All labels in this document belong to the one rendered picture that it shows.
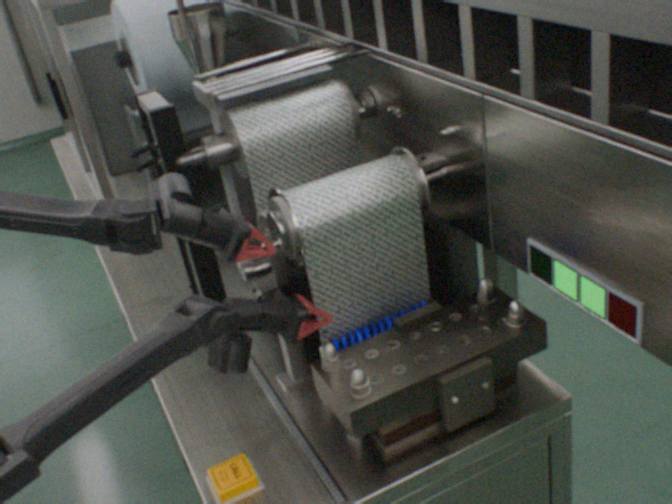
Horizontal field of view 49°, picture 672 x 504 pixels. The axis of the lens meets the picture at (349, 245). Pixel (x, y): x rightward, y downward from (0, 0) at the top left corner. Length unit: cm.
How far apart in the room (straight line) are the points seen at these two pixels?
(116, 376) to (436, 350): 54
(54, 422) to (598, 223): 81
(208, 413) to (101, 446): 153
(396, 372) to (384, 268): 20
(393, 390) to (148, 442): 180
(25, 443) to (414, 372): 61
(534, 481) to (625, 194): 66
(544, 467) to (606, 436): 117
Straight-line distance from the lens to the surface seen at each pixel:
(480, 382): 132
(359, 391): 124
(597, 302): 117
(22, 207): 129
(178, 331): 119
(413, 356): 132
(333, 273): 132
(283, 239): 129
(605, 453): 260
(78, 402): 115
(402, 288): 141
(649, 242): 105
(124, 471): 287
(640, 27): 97
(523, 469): 146
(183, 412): 154
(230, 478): 133
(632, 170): 102
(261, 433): 143
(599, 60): 103
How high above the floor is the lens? 184
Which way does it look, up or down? 29 degrees down
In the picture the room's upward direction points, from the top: 10 degrees counter-clockwise
